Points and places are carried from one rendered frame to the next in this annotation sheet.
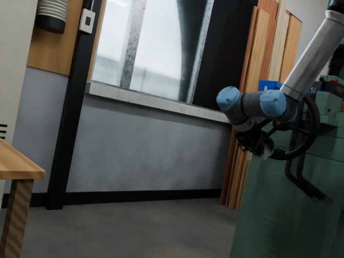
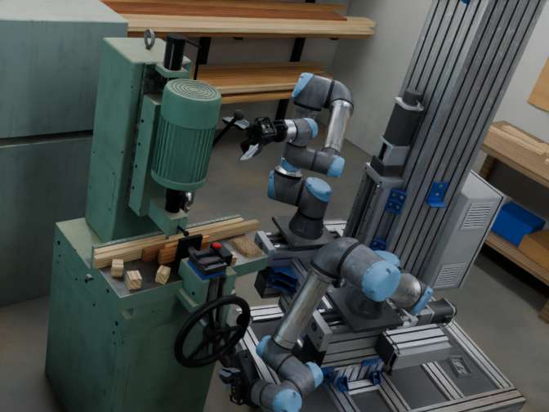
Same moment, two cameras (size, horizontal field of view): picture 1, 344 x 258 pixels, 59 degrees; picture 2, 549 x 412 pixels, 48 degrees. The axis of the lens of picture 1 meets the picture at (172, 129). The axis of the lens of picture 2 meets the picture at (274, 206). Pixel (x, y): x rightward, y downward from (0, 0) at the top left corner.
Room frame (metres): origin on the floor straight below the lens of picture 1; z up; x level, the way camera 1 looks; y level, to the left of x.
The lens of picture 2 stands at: (1.26, 1.10, 2.18)
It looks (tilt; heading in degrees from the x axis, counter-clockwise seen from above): 30 degrees down; 264
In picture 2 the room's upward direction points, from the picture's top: 16 degrees clockwise
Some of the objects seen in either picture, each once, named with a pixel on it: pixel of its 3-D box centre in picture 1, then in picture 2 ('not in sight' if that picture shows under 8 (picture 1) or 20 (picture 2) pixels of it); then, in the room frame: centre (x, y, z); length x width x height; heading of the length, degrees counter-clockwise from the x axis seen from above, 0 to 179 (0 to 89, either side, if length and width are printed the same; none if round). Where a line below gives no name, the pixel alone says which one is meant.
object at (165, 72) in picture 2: not in sight; (171, 62); (1.50, -0.78, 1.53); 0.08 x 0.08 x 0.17; 41
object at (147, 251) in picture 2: not in sight; (170, 248); (1.39, -0.66, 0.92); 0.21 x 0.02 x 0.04; 41
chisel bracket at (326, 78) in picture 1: (332, 87); (167, 217); (1.42, -0.69, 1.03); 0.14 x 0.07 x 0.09; 131
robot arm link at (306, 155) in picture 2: not in sight; (297, 156); (1.03, -0.89, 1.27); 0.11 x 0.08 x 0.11; 173
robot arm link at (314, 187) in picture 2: not in sight; (314, 196); (0.88, -1.15, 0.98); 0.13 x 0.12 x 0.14; 173
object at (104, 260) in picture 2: not in sight; (183, 241); (1.36, -0.72, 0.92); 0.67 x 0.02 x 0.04; 41
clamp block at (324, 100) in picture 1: (316, 104); (206, 276); (1.25, -0.56, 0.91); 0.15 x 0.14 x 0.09; 41
